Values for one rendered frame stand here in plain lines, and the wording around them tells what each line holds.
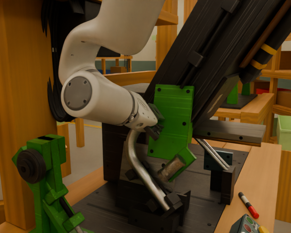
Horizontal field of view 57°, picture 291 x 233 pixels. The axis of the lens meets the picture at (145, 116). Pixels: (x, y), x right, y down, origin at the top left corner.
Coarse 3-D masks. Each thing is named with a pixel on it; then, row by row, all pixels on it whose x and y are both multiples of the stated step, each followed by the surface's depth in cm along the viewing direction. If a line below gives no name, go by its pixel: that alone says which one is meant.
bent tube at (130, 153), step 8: (152, 104) 76; (160, 112) 77; (128, 136) 77; (136, 136) 77; (128, 144) 77; (128, 152) 76; (128, 160) 76; (136, 160) 76; (136, 168) 75; (144, 168) 75; (144, 176) 74; (144, 184) 74; (152, 184) 73; (152, 192) 72; (160, 192) 72; (160, 200) 71; (168, 208) 70
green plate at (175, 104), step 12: (156, 84) 78; (156, 96) 78; (168, 96) 76; (180, 96) 74; (192, 96) 73; (168, 108) 76; (180, 108) 74; (168, 120) 75; (180, 120) 74; (168, 132) 75; (180, 132) 74; (192, 132) 80; (156, 144) 77; (168, 144) 75; (180, 144) 73; (156, 156) 76; (168, 156) 75
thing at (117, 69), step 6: (102, 60) 651; (126, 60) 725; (102, 66) 654; (126, 66) 728; (102, 72) 656; (108, 72) 674; (114, 72) 739; (120, 72) 729; (126, 72) 751; (72, 120) 579
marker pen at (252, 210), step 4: (240, 192) 88; (240, 196) 87; (244, 196) 86; (244, 200) 84; (248, 204) 81; (248, 208) 81; (252, 208) 79; (252, 212) 78; (256, 212) 77; (256, 216) 76
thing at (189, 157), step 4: (184, 148) 72; (180, 152) 73; (184, 152) 72; (188, 152) 72; (184, 156) 72; (188, 156) 72; (192, 156) 71; (188, 160) 72; (192, 160) 71; (188, 164) 72; (184, 168) 72; (176, 172) 73; (180, 172) 72; (176, 176) 73; (172, 180) 74
